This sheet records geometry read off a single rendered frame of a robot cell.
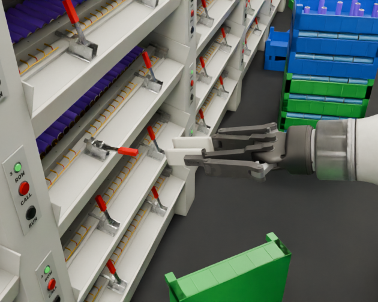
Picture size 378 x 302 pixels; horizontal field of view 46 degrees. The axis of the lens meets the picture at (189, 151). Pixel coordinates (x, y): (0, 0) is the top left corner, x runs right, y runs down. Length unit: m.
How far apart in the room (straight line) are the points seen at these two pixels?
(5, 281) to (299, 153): 0.44
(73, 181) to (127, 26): 0.30
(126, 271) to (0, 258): 0.52
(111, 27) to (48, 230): 0.37
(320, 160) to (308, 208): 0.91
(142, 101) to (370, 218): 0.90
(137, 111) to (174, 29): 0.27
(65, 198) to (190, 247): 0.70
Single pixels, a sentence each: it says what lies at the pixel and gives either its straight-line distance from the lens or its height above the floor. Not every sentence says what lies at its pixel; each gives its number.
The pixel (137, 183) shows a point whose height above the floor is 0.35.
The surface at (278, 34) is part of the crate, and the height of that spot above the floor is 0.12.
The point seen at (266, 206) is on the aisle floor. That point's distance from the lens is 1.53.
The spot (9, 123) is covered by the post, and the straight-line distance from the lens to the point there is 0.57.
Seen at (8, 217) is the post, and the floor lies 0.64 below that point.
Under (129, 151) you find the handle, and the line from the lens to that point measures 0.79.
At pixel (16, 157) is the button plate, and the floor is 0.70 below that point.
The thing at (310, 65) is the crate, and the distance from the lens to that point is 1.65.
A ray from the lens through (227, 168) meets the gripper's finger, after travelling 0.67.
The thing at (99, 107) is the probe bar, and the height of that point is 0.58.
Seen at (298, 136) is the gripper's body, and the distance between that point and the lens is 0.66.
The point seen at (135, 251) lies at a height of 0.16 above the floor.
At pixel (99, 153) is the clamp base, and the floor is 0.56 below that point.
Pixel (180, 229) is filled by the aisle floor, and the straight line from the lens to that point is 1.43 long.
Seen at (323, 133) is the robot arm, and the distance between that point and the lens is 0.65.
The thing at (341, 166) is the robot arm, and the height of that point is 0.65.
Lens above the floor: 1.03
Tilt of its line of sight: 36 degrees down
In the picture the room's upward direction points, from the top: straight up
